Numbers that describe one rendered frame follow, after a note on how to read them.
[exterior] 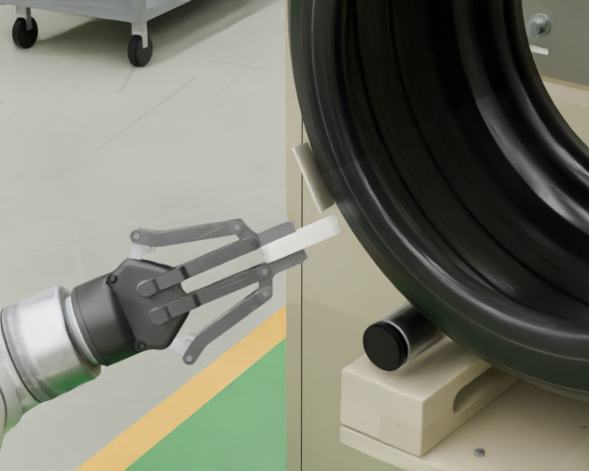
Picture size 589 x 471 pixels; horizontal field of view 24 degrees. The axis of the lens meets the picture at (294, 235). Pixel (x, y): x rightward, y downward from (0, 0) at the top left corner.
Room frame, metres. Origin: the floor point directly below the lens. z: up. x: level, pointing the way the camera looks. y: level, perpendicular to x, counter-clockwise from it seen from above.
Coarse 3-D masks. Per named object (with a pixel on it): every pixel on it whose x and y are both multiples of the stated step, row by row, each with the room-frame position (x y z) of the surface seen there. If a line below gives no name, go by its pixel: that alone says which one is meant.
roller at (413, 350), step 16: (384, 320) 1.03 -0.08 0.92; (400, 320) 1.03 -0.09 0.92; (416, 320) 1.04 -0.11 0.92; (368, 336) 1.03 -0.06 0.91; (384, 336) 1.02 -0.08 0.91; (400, 336) 1.02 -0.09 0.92; (416, 336) 1.03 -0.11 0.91; (432, 336) 1.04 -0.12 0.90; (368, 352) 1.03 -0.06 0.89; (384, 352) 1.02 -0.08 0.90; (400, 352) 1.01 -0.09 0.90; (416, 352) 1.03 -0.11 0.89; (384, 368) 1.02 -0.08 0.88
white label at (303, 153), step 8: (304, 144) 1.10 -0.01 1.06; (296, 152) 1.08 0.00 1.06; (304, 152) 1.09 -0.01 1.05; (296, 160) 1.08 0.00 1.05; (304, 160) 1.08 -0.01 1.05; (312, 160) 1.10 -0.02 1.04; (304, 168) 1.07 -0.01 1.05; (312, 168) 1.09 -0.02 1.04; (304, 176) 1.07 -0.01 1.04; (312, 176) 1.08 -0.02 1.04; (320, 176) 1.10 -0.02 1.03; (312, 184) 1.07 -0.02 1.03; (320, 184) 1.09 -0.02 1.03; (312, 192) 1.07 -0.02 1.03; (320, 192) 1.08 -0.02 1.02; (328, 192) 1.10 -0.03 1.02; (320, 200) 1.07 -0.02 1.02; (328, 200) 1.09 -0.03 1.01; (320, 208) 1.06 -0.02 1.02
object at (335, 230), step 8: (320, 232) 1.05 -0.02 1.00; (328, 232) 1.05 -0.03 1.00; (336, 232) 1.05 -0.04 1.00; (304, 240) 1.05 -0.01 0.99; (312, 240) 1.05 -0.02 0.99; (320, 240) 1.05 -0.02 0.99; (288, 248) 1.05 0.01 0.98; (296, 248) 1.05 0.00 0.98; (304, 248) 1.05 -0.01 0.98; (264, 256) 1.05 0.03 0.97; (272, 256) 1.05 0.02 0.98; (280, 256) 1.05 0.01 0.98
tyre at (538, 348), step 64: (320, 0) 1.06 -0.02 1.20; (384, 0) 1.22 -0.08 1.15; (448, 0) 1.28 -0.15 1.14; (512, 0) 1.27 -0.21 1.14; (320, 64) 1.06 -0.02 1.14; (384, 64) 1.21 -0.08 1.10; (448, 64) 1.27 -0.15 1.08; (512, 64) 1.25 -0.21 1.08; (320, 128) 1.06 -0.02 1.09; (384, 128) 1.18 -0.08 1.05; (448, 128) 1.24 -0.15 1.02; (512, 128) 1.24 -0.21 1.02; (384, 192) 1.03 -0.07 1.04; (448, 192) 1.18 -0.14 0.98; (512, 192) 1.21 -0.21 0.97; (576, 192) 1.20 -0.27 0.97; (384, 256) 1.02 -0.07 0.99; (448, 256) 1.10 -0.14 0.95; (512, 256) 1.14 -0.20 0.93; (576, 256) 1.16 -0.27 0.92; (448, 320) 0.98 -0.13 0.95; (512, 320) 0.94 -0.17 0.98; (576, 320) 1.06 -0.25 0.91; (576, 384) 0.91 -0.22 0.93
